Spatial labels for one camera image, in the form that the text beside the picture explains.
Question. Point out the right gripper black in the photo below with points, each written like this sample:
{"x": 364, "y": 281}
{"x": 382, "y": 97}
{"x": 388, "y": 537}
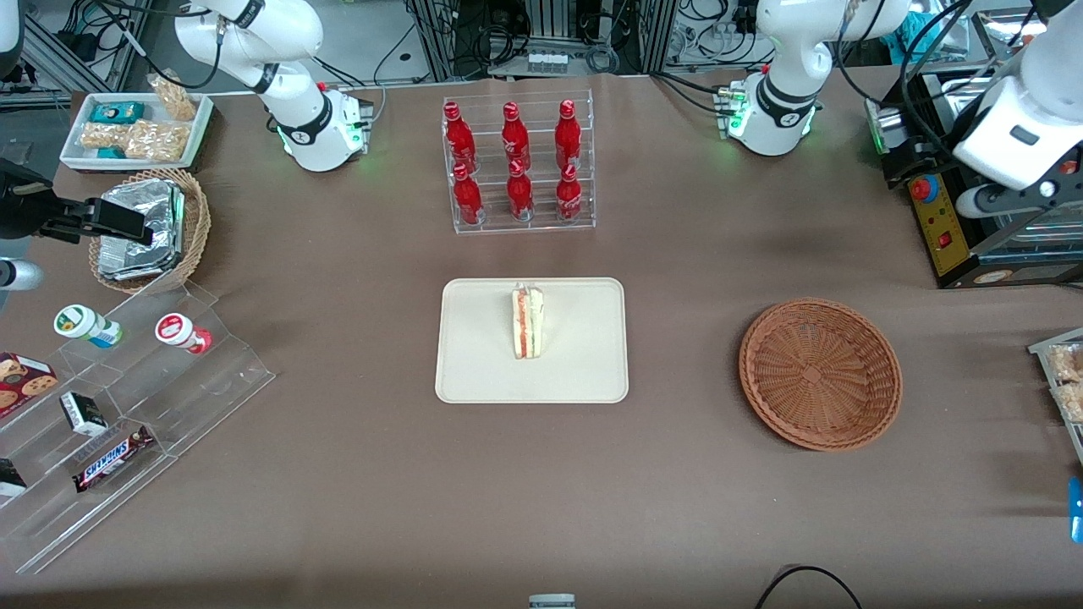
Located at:
{"x": 25, "y": 210}

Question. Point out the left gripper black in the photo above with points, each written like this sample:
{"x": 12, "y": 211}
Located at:
{"x": 907, "y": 161}

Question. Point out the plastic triangle sandwich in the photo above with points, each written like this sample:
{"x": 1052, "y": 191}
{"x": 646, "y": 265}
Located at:
{"x": 529, "y": 326}

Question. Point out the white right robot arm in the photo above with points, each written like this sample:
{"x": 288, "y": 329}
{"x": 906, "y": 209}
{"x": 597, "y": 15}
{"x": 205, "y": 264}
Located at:
{"x": 296, "y": 93}

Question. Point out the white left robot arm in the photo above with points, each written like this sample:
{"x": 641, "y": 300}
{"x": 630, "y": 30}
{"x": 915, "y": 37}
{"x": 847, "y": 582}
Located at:
{"x": 787, "y": 51}

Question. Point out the white snack tray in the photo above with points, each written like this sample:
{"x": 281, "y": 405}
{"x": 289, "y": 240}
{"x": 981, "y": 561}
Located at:
{"x": 1045, "y": 347}
{"x": 76, "y": 156}

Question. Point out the light wicker basket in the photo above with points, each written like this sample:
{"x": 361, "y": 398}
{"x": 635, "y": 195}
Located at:
{"x": 196, "y": 228}

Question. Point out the brown wicker basket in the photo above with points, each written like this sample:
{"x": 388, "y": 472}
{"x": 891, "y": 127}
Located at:
{"x": 821, "y": 372}

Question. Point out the cream plastic tray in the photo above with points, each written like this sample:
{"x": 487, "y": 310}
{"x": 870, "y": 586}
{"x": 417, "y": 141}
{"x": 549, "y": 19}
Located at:
{"x": 575, "y": 355}

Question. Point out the teal snack pack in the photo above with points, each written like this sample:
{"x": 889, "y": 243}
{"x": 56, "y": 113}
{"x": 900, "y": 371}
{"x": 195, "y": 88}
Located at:
{"x": 111, "y": 153}
{"x": 117, "y": 112}

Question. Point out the rice cracker pack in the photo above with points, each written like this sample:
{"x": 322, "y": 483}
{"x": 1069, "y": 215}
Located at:
{"x": 1068, "y": 364}
{"x": 173, "y": 97}
{"x": 156, "y": 141}
{"x": 1071, "y": 403}
{"x": 103, "y": 135}

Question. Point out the green white yogurt cup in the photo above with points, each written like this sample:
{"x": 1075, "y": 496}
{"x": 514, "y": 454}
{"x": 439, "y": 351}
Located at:
{"x": 80, "y": 324}

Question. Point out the black yellow control box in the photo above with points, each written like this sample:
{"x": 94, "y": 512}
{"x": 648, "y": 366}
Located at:
{"x": 952, "y": 245}

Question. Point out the red emergency stop button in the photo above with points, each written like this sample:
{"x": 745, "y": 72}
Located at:
{"x": 926, "y": 189}

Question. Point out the red strawberry yogurt cup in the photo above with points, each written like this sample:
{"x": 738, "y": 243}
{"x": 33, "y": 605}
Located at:
{"x": 179, "y": 331}

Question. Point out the black metal equipment box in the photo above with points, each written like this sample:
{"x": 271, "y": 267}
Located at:
{"x": 909, "y": 152}

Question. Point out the red cookie box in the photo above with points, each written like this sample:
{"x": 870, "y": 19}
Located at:
{"x": 25, "y": 385}

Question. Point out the black white small carton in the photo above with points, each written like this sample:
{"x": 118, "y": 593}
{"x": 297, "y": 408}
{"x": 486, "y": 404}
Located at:
{"x": 83, "y": 414}
{"x": 12, "y": 479}

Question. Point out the clear acrylic tiered stand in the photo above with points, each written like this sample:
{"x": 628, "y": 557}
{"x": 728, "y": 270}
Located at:
{"x": 169, "y": 397}

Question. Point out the teal cloth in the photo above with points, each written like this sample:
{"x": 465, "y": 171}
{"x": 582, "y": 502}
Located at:
{"x": 905, "y": 32}

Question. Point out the Snickers chocolate bar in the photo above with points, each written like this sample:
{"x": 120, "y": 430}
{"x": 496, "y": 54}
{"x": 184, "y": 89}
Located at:
{"x": 112, "y": 459}

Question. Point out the blue plastic object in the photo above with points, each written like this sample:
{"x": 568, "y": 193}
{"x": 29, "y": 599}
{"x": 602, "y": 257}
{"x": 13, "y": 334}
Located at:
{"x": 1077, "y": 507}

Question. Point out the red cola bottle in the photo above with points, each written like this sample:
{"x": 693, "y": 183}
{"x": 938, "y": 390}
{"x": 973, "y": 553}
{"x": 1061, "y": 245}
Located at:
{"x": 468, "y": 199}
{"x": 459, "y": 139}
{"x": 568, "y": 135}
{"x": 569, "y": 196}
{"x": 520, "y": 194}
{"x": 514, "y": 139}

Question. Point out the clear acrylic bottle rack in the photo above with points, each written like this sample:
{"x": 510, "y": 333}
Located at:
{"x": 589, "y": 169}

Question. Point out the white power strip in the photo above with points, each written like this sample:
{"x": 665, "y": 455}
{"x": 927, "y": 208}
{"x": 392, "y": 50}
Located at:
{"x": 550, "y": 63}

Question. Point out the grey small device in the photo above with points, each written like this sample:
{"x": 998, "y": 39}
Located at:
{"x": 552, "y": 602}

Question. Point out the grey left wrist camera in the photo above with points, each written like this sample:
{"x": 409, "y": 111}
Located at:
{"x": 981, "y": 201}

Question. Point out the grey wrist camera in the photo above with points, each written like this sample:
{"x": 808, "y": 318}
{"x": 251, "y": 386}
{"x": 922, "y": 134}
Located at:
{"x": 17, "y": 275}
{"x": 981, "y": 201}

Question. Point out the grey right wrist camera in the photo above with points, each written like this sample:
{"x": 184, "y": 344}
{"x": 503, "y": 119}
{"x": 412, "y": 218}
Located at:
{"x": 17, "y": 275}

